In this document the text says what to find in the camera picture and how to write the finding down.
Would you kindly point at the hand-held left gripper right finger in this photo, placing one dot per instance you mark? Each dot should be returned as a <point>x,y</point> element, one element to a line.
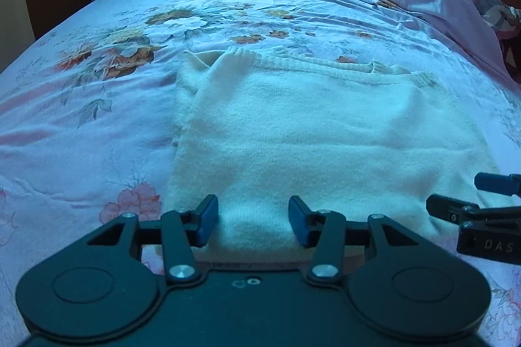
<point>299,225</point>

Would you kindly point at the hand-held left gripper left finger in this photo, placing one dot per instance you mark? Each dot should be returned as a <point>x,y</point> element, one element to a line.
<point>207,220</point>

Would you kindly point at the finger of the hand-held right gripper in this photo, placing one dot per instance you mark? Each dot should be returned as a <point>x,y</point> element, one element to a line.
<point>490,183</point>
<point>441,205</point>

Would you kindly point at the white knitted sweater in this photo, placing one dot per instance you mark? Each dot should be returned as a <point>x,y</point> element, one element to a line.
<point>309,135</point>

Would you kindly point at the floral bed sheet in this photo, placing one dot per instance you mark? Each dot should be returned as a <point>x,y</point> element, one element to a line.
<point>89,119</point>

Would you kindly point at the pink blanket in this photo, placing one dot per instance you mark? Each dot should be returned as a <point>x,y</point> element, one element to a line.
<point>431,5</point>

